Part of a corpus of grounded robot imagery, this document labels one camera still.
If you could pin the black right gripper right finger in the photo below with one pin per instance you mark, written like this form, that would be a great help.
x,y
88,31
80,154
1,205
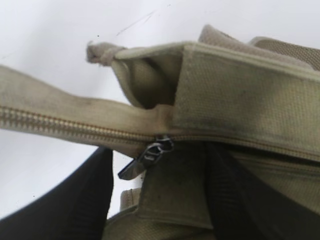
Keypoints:
x,y
260,195

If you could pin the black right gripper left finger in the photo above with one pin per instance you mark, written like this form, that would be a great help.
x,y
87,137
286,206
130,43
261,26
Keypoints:
x,y
76,209

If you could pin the silver zipper pull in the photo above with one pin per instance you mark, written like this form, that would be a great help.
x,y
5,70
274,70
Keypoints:
x,y
149,157

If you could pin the yellow canvas bag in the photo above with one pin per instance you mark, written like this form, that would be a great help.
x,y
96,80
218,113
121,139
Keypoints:
x,y
264,95

